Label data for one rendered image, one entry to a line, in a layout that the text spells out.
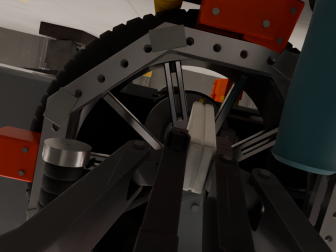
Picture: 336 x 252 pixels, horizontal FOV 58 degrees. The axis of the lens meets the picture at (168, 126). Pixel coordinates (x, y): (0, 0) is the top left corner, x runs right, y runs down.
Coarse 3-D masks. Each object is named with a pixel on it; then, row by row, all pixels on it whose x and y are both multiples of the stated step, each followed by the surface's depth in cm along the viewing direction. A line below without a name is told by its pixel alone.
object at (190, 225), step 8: (184, 192) 38; (192, 192) 37; (184, 200) 36; (192, 200) 36; (200, 200) 36; (184, 208) 37; (192, 208) 36; (200, 208) 37; (184, 216) 37; (192, 216) 37; (200, 216) 37; (184, 224) 37; (192, 224) 37; (200, 224) 37; (184, 232) 37; (192, 232) 37; (200, 232) 37; (184, 240) 37; (192, 240) 37; (200, 240) 37; (184, 248) 37; (192, 248) 37; (200, 248) 37
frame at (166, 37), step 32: (160, 32) 47; (192, 32) 48; (128, 64) 48; (224, 64) 53; (256, 64) 48; (288, 64) 48; (64, 96) 48; (96, 96) 50; (64, 128) 49; (32, 192) 51; (320, 192) 56; (320, 224) 53
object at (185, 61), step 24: (144, 72) 73; (168, 72) 59; (240, 72) 60; (168, 96) 60; (264, 96) 66; (96, 120) 74; (216, 120) 60; (264, 120) 80; (240, 144) 61; (264, 144) 61; (288, 168) 69; (144, 192) 63; (288, 192) 63; (120, 216) 82; (120, 240) 72
